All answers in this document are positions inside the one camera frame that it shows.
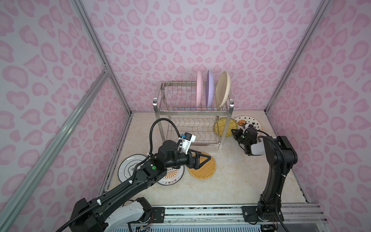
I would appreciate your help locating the purple plate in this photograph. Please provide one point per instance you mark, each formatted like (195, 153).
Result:
(209, 89)

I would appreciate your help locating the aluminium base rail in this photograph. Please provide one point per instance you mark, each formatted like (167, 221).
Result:
(209, 201)

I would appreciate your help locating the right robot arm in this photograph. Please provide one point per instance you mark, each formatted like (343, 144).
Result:
(281, 157)

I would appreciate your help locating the green yellow woven plate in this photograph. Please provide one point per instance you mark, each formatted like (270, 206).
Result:
(219, 127)

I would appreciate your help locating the cream beige plate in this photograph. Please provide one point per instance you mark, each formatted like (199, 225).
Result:
(222, 89)

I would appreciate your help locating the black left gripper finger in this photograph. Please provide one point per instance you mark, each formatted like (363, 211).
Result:
(198, 155)
(199, 164)

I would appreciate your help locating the aluminium frame profile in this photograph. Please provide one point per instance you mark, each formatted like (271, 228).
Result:
(48, 65)
(316, 20)

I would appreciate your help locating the pink plate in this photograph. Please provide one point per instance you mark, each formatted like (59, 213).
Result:
(199, 88)

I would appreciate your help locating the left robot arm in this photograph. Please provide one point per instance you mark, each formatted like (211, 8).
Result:
(93, 216)

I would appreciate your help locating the white plate black rim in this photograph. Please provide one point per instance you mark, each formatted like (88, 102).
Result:
(126, 168)

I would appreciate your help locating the aluminium frame profile right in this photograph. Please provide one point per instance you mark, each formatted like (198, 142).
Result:
(316, 20)

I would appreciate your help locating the stainless steel dish rack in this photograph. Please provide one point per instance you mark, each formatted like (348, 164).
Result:
(177, 101)

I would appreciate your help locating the white star cartoon plate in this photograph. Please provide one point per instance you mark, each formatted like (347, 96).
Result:
(244, 121)

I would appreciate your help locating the aluminium frame profile left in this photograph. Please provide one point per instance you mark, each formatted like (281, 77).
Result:
(48, 65)

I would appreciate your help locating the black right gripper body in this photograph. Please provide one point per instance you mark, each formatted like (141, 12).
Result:
(241, 137)

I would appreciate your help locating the white plate orange sunburst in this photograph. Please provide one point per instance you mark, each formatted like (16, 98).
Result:
(172, 177)

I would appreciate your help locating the orange woven pattern plate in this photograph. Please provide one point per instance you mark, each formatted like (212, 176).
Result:
(206, 171)

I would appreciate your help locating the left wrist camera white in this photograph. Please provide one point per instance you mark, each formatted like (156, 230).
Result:
(186, 140)

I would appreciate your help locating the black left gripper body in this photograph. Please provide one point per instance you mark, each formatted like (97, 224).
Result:
(195, 160)

